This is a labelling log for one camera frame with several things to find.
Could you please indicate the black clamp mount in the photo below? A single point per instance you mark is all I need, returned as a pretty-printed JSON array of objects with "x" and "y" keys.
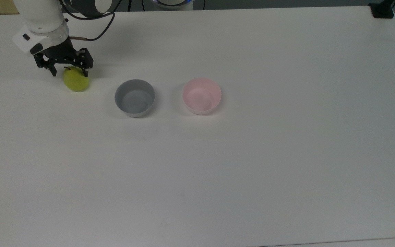
[{"x": 382, "y": 9}]

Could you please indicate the pink plastic bowl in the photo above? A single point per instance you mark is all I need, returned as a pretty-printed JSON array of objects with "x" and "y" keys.
[{"x": 201, "y": 96}]

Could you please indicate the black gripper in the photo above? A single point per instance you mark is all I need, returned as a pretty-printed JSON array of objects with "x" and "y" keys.
[{"x": 62, "y": 55}]

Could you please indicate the green pear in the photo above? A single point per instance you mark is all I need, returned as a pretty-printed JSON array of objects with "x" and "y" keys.
[{"x": 76, "y": 81}]

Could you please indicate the grey plastic bowl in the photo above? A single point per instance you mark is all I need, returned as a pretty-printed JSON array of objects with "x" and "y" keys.
[{"x": 135, "y": 98}]

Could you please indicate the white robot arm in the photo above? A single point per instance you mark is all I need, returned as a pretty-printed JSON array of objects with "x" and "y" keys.
[{"x": 43, "y": 20}]

